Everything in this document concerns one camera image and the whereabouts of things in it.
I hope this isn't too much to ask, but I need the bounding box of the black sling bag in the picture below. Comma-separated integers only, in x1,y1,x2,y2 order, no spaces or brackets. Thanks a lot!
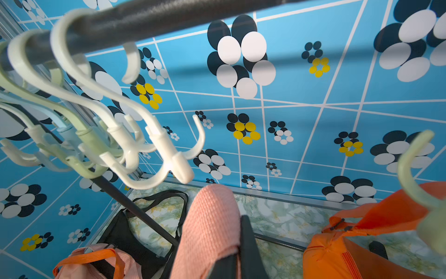
97,189,189,279

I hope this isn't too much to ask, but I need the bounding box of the white hook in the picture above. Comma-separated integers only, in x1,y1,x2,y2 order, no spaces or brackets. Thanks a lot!
1,139,41,167
7,29,168,191
50,8,206,185

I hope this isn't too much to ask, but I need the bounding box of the black clothes rack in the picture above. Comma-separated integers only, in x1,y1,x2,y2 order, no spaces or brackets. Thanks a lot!
0,0,314,252

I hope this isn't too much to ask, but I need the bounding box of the pink sling bag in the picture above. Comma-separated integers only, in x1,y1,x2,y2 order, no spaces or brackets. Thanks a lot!
170,184,241,279
58,244,142,279

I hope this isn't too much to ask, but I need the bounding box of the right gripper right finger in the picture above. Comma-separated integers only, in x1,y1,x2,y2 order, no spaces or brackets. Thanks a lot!
239,215,268,279

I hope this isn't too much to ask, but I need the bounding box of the light blue hook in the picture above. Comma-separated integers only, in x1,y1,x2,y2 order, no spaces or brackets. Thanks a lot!
1,90,73,141

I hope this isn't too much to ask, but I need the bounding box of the orange sling bag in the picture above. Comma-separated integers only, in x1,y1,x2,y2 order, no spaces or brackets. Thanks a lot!
303,190,446,279
53,249,125,279

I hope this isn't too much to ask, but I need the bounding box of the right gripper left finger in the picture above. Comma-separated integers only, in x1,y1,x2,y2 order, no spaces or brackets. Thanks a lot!
207,254,240,279

